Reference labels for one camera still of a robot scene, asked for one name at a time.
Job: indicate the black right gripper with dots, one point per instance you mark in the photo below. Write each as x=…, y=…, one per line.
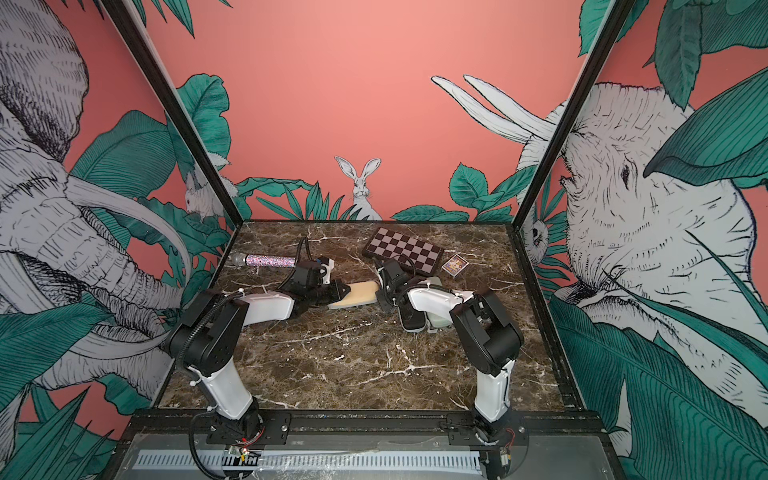
x=381, y=294

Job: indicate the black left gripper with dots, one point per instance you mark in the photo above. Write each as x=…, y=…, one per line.
x=333, y=288

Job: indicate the black zippered umbrella case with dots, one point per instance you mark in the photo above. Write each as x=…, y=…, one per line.
x=412, y=321

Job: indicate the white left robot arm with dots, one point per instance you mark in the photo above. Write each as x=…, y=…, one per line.
x=202, y=345

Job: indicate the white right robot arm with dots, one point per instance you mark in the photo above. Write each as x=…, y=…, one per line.
x=489, y=336

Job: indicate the folding chess board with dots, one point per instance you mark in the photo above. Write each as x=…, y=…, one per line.
x=420, y=256

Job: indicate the purple glitter microphone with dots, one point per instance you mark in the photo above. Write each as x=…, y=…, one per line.
x=258, y=261

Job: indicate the purple card box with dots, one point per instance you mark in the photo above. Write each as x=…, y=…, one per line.
x=455, y=265

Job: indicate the white perforated strip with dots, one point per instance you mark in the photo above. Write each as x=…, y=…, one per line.
x=440, y=461

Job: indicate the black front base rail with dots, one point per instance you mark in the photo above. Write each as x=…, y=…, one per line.
x=460, y=427

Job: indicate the black frame post left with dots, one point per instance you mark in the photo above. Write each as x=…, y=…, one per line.
x=127, y=23

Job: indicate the black frame post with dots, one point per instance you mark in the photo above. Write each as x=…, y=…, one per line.
x=610, y=29
x=127, y=23

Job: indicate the black frame post right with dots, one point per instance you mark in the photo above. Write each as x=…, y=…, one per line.
x=610, y=29

